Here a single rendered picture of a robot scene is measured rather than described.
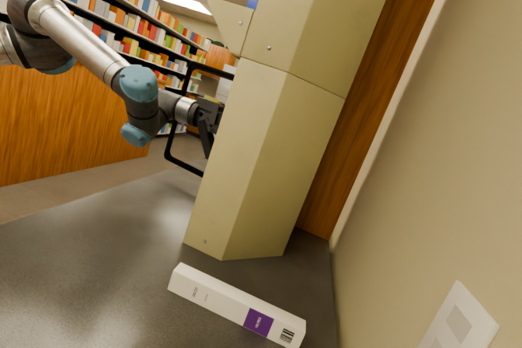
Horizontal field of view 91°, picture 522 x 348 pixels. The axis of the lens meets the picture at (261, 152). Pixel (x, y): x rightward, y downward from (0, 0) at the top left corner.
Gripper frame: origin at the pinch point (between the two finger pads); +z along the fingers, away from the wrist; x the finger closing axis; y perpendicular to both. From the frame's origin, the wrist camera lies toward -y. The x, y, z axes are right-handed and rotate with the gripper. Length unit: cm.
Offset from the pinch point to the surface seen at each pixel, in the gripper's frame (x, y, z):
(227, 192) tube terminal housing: -13.8, -11.0, -0.4
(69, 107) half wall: 126, -48, -203
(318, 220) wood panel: 23.3, -22.7, 26.4
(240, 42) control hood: -13.9, 21.9, -7.5
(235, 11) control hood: -13.9, 27.6, -10.4
